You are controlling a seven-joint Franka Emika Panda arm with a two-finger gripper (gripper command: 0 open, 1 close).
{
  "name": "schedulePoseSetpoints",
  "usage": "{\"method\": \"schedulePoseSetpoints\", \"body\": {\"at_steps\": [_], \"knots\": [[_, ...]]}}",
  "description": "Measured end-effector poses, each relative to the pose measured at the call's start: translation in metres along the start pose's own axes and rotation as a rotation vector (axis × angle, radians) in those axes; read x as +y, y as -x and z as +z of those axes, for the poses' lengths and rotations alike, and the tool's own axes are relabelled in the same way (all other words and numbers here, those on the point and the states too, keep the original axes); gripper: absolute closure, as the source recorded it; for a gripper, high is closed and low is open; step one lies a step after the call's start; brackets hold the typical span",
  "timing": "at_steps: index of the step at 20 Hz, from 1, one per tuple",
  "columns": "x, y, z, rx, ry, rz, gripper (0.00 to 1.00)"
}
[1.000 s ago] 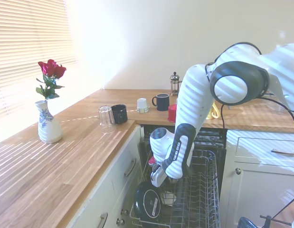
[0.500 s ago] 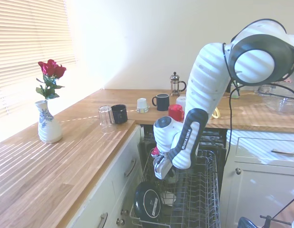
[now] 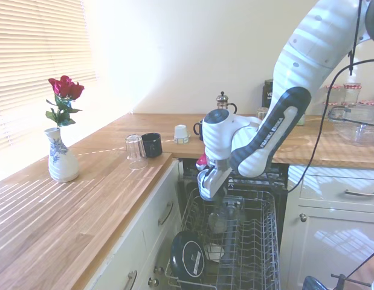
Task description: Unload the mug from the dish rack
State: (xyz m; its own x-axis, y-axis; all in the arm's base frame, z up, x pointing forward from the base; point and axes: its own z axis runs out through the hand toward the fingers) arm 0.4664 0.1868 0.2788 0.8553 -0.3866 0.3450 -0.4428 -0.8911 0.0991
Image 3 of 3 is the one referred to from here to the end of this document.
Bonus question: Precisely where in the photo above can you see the black speckled mug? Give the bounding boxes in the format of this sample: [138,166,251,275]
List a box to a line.
[140,132,164,158]

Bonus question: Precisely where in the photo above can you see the wire dish rack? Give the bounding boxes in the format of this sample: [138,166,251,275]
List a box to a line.
[164,187,281,290]

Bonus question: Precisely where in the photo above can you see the small white ceramic cup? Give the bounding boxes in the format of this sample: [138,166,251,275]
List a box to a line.
[173,124,192,144]

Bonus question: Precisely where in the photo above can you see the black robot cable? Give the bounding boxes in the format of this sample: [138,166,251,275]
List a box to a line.
[288,0,374,280]

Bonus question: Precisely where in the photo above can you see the white blue patterned vase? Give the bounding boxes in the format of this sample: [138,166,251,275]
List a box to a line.
[44,126,80,184]

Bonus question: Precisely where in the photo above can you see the clear plastic container with lid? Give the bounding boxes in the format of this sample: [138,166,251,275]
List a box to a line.
[327,104,374,148]

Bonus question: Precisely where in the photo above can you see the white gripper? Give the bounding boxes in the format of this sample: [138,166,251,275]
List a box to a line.
[201,167,231,203]

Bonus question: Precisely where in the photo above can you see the jar with red checked lid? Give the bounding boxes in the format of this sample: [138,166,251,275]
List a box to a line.
[324,84,344,106]
[343,82,363,105]

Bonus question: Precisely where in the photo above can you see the open dishwasher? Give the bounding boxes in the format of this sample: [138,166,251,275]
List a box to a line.
[176,156,289,290]

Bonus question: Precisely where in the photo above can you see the red rose with leaves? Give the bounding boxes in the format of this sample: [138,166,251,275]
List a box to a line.
[45,75,85,127]

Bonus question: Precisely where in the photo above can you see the black protein powder tub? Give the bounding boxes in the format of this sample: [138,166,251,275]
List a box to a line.
[263,79,275,108]

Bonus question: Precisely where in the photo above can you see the navy blue mug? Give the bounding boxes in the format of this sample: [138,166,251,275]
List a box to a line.
[193,120,205,142]

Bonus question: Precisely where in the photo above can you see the metal drawer handle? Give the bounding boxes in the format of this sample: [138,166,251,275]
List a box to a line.
[158,201,175,226]
[344,189,374,198]
[126,270,138,290]

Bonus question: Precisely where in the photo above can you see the cream window blind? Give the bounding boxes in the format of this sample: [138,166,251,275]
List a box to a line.
[0,0,98,152]

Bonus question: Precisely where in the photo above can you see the dark blue triangular object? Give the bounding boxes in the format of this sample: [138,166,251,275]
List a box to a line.
[303,275,326,290]

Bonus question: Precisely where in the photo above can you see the white dish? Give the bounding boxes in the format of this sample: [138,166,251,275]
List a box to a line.
[204,243,225,261]

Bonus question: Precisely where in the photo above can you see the black round plate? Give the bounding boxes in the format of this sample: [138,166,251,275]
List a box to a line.
[170,231,206,280]

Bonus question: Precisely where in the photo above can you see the glass French press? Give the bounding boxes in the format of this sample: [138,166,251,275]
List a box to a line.
[216,91,237,116]

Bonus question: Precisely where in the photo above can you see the black tripod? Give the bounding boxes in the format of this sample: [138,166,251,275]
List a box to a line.
[330,272,372,290]

